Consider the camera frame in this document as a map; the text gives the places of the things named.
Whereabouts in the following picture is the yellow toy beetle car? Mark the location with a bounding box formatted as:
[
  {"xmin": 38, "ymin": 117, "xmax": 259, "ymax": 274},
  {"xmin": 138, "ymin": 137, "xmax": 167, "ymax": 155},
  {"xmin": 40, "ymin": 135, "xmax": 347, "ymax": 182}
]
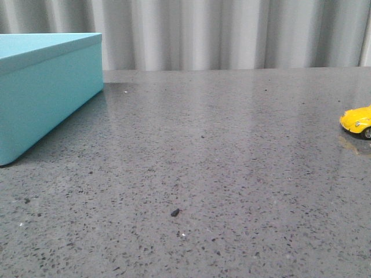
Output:
[{"xmin": 339, "ymin": 106, "xmax": 371, "ymax": 140}]

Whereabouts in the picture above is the light blue storage box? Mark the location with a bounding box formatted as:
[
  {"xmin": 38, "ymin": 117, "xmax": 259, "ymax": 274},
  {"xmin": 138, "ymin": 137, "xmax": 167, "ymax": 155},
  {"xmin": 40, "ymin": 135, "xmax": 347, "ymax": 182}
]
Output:
[{"xmin": 1, "ymin": 32, "xmax": 104, "ymax": 165}]

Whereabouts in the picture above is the small black debris piece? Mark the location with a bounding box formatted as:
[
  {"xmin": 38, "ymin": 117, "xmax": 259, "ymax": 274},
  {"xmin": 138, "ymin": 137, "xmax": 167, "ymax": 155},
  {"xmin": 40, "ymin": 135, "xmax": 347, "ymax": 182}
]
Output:
[{"xmin": 170, "ymin": 208, "xmax": 180, "ymax": 217}]

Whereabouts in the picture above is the grey pleated curtain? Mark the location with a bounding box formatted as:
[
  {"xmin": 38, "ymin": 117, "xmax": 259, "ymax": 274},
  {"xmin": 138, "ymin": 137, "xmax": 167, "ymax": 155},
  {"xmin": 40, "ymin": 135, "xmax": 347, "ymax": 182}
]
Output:
[{"xmin": 1, "ymin": 1, "xmax": 370, "ymax": 71}]

